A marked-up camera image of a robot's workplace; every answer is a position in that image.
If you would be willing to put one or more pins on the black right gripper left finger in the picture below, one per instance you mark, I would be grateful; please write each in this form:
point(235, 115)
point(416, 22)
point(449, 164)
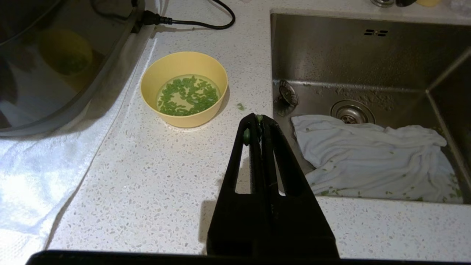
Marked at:
point(239, 221)

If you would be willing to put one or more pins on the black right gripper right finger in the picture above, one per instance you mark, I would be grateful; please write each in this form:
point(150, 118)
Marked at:
point(298, 221)

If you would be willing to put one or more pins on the chopped green vegetable bits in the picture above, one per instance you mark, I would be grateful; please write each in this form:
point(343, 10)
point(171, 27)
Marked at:
point(187, 96)

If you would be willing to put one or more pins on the yellow bowl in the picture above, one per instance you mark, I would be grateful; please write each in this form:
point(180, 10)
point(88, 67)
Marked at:
point(154, 92)

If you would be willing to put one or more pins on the white towel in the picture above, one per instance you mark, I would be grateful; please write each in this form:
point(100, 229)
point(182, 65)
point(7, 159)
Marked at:
point(48, 191)

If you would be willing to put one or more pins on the black rice cooker body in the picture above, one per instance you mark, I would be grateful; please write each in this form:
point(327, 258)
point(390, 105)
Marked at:
point(55, 73)

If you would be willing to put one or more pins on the small green vegetable piece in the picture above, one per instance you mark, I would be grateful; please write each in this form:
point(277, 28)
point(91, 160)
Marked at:
point(241, 107)
point(246, 137)

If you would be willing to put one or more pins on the white cloth in sink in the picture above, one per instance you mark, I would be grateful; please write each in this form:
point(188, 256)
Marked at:
point(368, 162)

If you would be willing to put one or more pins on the round sink drain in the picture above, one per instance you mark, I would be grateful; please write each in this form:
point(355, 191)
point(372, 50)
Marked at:
point(351, 112)

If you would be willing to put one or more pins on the metal drain strainer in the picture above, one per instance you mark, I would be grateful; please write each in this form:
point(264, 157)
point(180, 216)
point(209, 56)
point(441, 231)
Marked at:
point(288, 93)

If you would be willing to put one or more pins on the stainless steel sink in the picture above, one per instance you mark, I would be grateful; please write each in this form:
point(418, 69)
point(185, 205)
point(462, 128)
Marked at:
point(349, 59)

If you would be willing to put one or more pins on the small yellow object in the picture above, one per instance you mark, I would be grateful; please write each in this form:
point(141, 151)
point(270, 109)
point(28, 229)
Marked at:
point(428, 2)

